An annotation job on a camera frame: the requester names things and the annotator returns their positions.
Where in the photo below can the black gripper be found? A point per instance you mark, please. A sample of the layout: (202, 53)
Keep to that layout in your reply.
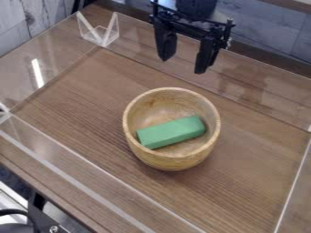
(197, 18)

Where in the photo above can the green rectangular block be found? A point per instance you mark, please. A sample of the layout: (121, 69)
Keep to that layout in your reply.
(171, 132)

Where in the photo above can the wooden bowl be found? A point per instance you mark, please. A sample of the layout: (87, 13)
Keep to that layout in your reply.
(159, 106)

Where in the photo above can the clear acrylic corner bracket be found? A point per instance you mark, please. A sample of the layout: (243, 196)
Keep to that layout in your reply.
(99, 35)

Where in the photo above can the black table leg bracket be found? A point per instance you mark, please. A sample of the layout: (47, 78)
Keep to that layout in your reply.
(47, 225)

